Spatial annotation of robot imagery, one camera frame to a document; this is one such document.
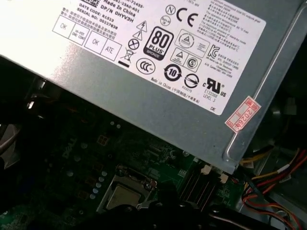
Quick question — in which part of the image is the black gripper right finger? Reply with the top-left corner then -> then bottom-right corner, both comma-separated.
172,201 -> 288,230

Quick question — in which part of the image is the coloured power wire bundle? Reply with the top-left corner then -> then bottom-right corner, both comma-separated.
239,143 -> 307,230

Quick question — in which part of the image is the RAM slot with white clips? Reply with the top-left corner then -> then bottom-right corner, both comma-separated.
205,174 -> 229,202
188,164 -> 212,201

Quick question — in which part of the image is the CPU socket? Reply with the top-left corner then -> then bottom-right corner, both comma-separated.
104,170 -> 160,213

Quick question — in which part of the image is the RAM slot with black clips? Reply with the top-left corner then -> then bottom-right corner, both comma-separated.
179,165 -> 201,199
196,173 -> 218,201

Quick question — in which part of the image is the grey power supply unit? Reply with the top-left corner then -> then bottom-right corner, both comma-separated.
0,0 -> 307,175

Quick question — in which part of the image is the metal socket cover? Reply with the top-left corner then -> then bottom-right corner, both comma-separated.
105,176 -> 151,211

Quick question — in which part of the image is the green motherboard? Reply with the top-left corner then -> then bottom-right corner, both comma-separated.
0,79 -> 243,230

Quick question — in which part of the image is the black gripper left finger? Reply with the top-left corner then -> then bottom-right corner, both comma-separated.
79,189 -> 168,230

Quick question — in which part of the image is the silver CPU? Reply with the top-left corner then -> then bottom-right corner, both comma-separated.
106,185 -> 142,209

